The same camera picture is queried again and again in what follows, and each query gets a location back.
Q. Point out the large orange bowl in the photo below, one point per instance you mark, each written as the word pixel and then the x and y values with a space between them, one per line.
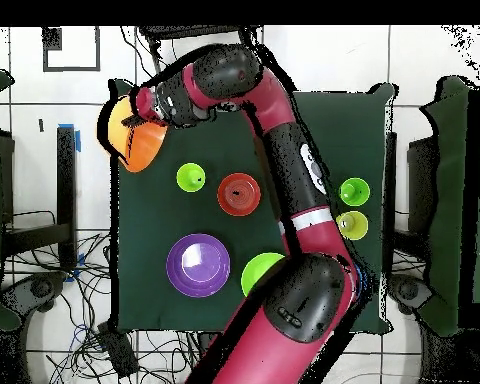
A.
pixel 144 148

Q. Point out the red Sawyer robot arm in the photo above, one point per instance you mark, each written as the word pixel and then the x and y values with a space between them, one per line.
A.
pixel 264 344

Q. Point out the blue tape strip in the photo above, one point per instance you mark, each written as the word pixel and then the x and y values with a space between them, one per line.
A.
pixel 78 142

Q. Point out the lime green smooth cup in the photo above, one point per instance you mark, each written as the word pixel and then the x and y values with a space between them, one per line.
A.
pixel 188 176

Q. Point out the dark green tablecloth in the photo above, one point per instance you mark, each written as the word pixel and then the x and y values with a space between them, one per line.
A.
pixel 224 156

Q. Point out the red-orange bowl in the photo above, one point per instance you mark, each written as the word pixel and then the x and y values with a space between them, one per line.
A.
pixel 240 202

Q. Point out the purple bowl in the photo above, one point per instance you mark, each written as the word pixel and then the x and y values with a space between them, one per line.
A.
pixel 198 266

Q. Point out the black office chair base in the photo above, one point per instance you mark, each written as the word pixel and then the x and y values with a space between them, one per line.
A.
pixel 40 288

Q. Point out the green bowl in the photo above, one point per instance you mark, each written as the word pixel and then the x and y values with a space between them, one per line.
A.
pixel 256 272

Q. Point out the green stepped cup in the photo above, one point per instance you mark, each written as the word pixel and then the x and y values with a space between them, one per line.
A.
pixel 360 192

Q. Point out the black power adapter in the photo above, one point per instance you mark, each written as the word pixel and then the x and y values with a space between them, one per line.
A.
pixel 118 352

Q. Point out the yellow cup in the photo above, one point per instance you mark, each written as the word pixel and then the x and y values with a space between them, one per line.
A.
pixel 358 228

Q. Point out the grey office chair base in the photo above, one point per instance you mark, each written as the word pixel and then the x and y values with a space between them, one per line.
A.
pixel 408 290

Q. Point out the grey square floor frame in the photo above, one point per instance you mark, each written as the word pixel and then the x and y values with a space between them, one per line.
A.
pixel 97 48

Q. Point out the black camera stand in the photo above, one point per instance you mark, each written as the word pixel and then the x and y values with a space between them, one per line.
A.
pixel 176 31

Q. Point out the black table frame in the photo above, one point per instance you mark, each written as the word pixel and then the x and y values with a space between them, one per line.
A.
pixel 66 180

